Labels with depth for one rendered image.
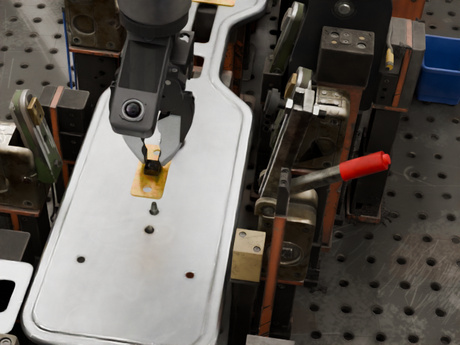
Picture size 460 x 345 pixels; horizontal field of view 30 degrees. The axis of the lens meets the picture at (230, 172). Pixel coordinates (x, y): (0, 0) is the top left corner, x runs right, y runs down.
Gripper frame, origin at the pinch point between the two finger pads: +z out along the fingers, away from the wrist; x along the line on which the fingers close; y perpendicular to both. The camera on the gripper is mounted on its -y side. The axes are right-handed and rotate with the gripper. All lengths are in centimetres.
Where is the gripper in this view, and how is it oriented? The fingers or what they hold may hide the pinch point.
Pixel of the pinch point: (152, 159)
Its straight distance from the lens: 100.8
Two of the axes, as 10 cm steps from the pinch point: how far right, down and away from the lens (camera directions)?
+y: 1.3, -7.0, 7.0
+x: -9.9, -1.3, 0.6
